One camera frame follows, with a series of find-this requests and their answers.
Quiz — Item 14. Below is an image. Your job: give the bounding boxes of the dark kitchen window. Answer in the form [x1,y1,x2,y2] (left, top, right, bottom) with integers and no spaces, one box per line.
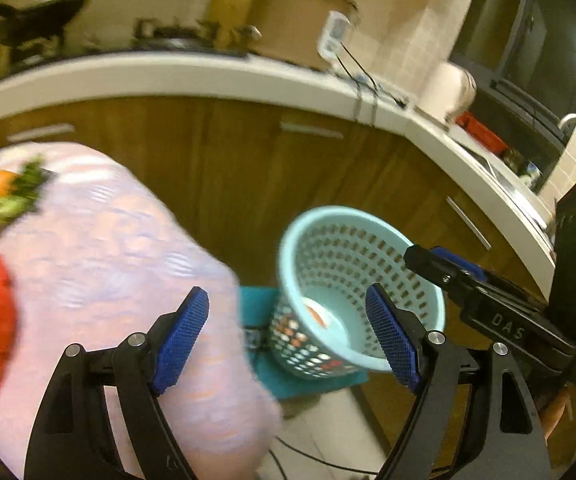
[449,0,576,190]

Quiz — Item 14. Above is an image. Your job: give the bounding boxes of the black power cable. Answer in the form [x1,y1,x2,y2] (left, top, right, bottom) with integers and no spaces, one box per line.
[334,41,412,126]

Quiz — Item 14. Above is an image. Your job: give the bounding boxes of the wooden lower cabinets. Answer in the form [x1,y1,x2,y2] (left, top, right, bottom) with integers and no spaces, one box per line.
[0,95,554,461]

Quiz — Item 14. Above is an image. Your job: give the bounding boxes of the green bok choy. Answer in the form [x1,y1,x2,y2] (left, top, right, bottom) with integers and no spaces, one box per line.
[0,155,54,229]

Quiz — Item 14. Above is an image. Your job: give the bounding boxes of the black wok on stove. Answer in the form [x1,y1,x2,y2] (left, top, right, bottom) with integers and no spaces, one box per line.
[0,0,90,65]

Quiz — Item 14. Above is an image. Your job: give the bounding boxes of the black gas stove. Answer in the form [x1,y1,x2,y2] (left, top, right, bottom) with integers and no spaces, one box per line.
[131,18,248,58]

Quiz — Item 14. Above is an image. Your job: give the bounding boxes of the red dish rack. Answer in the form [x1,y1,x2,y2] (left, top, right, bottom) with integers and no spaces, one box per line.
[456,112,508,157]

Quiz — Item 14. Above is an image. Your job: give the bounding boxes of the white electric kettle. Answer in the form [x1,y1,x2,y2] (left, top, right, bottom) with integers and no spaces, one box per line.
[415,61,476,129]

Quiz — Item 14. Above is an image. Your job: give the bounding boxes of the brown rice cooker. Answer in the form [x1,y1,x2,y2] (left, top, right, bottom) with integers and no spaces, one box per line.
[240,0,358,72]

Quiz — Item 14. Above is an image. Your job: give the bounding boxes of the light blue perforated basket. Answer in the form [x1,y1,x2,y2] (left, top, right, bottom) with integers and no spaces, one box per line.
[269,206,446,379]

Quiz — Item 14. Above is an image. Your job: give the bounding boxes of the steel sink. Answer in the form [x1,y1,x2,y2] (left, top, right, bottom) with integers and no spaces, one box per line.
[463,146,552,233]

